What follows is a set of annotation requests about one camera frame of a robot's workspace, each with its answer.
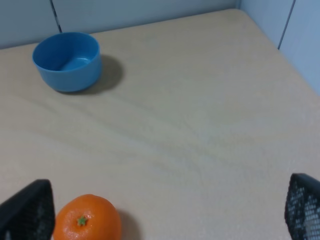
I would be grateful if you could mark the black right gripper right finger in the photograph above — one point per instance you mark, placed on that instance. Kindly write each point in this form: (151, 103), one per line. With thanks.
(302, 207)

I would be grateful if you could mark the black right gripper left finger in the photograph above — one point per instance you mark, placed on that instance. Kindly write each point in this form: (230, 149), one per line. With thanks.
(29, 214)

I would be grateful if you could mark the orange tangerine fruit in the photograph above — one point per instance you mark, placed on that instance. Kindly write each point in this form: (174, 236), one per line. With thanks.
(88, 217)

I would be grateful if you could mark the blue plastic bowl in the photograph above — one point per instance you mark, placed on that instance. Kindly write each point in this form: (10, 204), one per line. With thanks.
(69, 61)

